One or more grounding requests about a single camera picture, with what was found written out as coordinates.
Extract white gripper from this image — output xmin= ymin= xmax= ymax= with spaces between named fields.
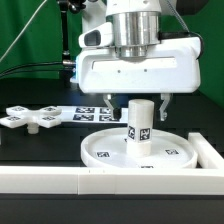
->
xmin=76 ymin=23 xmax=202 ymax=121

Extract white round table top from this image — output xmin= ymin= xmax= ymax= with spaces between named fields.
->
xmin=81 ymin=128 xmax=198 ymax=169

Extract white cross table base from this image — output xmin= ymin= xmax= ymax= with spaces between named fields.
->
xmin=0 ymin=106 xmax=62 ymax=134

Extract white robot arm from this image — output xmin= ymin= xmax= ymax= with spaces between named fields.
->
xmin=72 ymin=0 xmax=203 ymax=120

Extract white marker sheet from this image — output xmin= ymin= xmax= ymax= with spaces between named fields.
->
xmin=59 ymin=106 xmax=128 ymax=124

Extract white obstacle fence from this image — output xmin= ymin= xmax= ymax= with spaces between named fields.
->
xmin=0 ymin=133 xmax=224 ymax=195

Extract black camera stand pole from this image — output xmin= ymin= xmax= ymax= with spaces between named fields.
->
xmin=56 ymin=0 xmax=86 ymax=85

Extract black cables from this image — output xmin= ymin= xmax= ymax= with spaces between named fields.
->
xmin=0 ymin=61 xmax=66 ymax=80

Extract grey diagonal cable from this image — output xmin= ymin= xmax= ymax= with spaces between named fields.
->
xmin=0 ymin=0 xmax=48 ymax=63

